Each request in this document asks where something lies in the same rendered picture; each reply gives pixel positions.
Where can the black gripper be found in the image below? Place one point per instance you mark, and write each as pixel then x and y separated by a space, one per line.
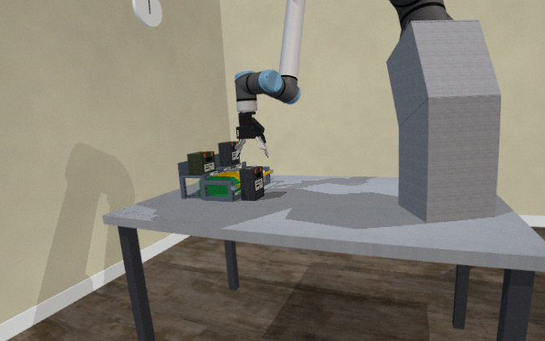
pixel 246 133

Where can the yellow bin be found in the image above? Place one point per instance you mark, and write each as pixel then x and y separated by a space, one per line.
pixel 230 173

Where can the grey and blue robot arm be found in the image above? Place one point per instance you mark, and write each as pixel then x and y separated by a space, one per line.
pixel 248 84

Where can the green open bin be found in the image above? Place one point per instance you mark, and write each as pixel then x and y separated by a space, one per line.
pixel 221 191

